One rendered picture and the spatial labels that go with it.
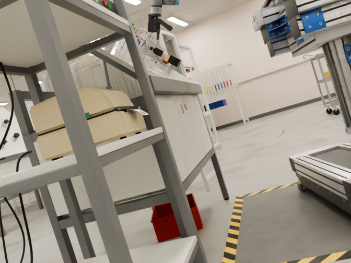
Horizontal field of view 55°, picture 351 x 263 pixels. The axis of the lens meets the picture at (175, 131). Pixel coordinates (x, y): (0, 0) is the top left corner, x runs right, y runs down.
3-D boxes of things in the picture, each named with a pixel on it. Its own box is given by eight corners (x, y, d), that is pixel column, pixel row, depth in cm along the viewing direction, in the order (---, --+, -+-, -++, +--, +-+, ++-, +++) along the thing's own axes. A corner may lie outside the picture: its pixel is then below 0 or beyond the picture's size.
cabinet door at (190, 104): (213, 146, 242) (197, 94, 241) (201, 160, 189) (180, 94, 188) (210, 147, 242) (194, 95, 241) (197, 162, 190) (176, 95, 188)
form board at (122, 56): (144, 78, 130) (147, 74, 130) (-51, -34, 146) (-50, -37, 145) (197, 86, 244) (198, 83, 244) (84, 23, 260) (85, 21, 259)
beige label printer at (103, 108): (148, 130, 120) (131, 78, 119) (130, 136, 99) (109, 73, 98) (74, 153, 126) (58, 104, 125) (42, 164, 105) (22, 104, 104)
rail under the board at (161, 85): (202, 92, 244) (200, 84, 244) (154, 90, 130) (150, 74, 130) (195, 95, 245) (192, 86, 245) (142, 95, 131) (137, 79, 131)
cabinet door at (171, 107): (200, 161, 189) (179, 94, 188) (178, 187, 136) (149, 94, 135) (197, 162, 189) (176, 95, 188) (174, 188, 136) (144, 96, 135)
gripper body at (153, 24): (148, 33, 230) (149, 14, 227) (161, 33, 230) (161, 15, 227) (147, 32, 222) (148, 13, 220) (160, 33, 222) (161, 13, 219)
